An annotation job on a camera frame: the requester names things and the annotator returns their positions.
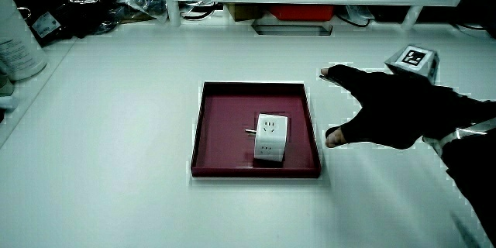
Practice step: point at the person's right hand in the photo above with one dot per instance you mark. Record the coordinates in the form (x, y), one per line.
(391, 108)

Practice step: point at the white cube socket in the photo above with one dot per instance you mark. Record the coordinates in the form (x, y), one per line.
(270, 137)

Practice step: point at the person's right forearm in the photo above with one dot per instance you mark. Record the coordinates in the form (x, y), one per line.
(476, 170)

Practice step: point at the red box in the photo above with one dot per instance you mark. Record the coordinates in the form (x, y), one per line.
(302, 12)

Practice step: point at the dark red square tray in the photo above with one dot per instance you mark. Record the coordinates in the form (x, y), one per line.
(228, 124)

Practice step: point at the brown cardboard box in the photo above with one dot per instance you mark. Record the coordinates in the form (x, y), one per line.
(243, 11)

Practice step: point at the clear plastic wrap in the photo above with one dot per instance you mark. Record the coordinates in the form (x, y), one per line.
(143, 5)

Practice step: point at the black plastic bag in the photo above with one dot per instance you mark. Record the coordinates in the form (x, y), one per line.
(73, 11)

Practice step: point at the white plastic bottle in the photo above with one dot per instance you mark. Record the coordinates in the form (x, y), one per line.
(17, 46)

